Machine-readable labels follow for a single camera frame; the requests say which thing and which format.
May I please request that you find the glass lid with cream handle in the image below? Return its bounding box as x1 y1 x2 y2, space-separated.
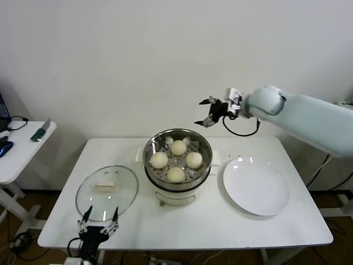
75 165 139 222

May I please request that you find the blue computer mouse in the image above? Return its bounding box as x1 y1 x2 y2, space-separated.
0 140 14 158

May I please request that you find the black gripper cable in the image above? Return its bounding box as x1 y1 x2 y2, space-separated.
68 237 83 255
222 115 261 137

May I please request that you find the white side table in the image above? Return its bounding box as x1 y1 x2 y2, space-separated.
0 120 57 235

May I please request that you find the white stand base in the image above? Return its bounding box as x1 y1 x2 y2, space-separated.
319 193 353 219

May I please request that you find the thin black looped cable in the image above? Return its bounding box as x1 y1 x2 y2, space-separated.
6 115 29 132

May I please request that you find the white steamed baozi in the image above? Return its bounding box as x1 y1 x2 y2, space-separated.
151 151 169 169
185 152 204 169
167 166 186 183
170 140 187 156

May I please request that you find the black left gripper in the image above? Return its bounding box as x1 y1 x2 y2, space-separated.
77 205 120 258

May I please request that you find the white power strip under table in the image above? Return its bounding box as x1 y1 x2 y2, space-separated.
148 256 180 265

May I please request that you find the white electric cooker base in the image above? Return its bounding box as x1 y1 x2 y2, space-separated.
134 147 221 207

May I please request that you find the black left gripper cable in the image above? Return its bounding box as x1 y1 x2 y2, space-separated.
68 237 83 255

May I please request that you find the stainless steel steamer basket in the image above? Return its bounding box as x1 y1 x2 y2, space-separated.
142 128 213 188

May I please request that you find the green handled knife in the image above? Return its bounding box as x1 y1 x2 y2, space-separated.
29 117 51 143

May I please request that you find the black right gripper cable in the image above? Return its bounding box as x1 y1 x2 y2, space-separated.
222 115 261 137

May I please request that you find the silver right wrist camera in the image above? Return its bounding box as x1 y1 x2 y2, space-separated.
225 87 245 113

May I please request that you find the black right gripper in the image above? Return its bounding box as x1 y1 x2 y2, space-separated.
194 96 229 128

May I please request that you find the white round plate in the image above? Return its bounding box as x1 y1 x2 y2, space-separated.
222 157 291 216

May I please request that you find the black laptop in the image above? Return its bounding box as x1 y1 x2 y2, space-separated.
0 92 12 133

